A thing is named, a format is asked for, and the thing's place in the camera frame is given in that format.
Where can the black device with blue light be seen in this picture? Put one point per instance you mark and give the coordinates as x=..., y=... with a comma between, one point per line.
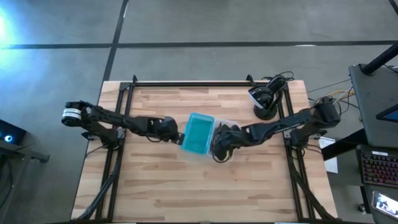
x=12, y=132

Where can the black aluminium frame rail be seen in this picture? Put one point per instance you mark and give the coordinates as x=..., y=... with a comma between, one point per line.
x=117, y=105
x=290, y=102
x=128, y=105
x=295, y=186

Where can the smartphone with lit screen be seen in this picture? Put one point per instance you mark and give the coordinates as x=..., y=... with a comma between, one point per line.
x=385, y=203

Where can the black metal stand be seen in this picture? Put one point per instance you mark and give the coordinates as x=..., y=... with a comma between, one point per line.
x=28, y=152

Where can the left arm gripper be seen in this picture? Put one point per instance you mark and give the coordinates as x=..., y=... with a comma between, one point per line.
x=170, y=129

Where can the black aluminium frame crossbar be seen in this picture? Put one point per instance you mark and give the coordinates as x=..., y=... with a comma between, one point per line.
x=186, y=84

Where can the black camera on round stand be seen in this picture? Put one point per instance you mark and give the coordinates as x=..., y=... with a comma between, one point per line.
x=265, y=113

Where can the tablet with blue screen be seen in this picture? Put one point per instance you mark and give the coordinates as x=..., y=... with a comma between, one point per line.
x=392, y=115

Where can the white paper sheet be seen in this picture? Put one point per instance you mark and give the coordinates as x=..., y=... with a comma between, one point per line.
x=331, y=165

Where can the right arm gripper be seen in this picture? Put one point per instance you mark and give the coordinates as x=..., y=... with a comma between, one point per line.
x=233, y=138

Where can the black caster wheel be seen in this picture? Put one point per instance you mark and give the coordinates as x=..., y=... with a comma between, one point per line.
x=362, y=208

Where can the blue translucent box lid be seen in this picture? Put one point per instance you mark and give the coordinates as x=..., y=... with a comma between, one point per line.
x=197, y=133

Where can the black pole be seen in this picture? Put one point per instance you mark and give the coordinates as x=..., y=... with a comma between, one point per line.
x=381, y=59

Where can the backlit black keyboard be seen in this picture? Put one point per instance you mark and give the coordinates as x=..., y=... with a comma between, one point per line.
x=379, y=168

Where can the clear plastic supply box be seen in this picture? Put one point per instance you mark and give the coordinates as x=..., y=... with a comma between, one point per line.
x=231, y=123

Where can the black diagonal frame strut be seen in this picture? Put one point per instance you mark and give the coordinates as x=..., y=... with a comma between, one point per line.
x=320, y=208
x=99, y=192

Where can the dark grey desk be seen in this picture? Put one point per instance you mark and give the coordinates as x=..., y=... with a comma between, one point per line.
x=370, y=102

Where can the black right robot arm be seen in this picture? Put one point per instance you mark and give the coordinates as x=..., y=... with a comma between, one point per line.
x=280, y=124

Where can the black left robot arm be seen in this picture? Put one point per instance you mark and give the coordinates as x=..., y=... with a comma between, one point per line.
x=124, y=119

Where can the black desk beam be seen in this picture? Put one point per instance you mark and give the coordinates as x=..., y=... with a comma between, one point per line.
x=342, y=146

